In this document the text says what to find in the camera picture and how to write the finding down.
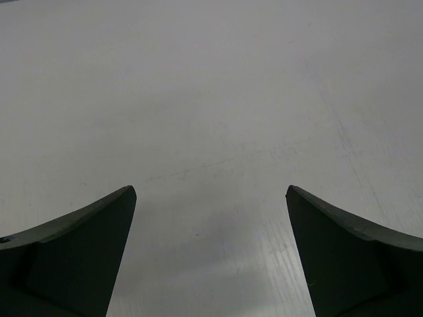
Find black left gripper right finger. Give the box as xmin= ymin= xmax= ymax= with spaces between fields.
xmin=286 ymin=186 xmax=422 ymax=316

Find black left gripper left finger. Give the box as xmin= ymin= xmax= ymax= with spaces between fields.
xmin=1 ymin=186 xmax=136 ymax=316

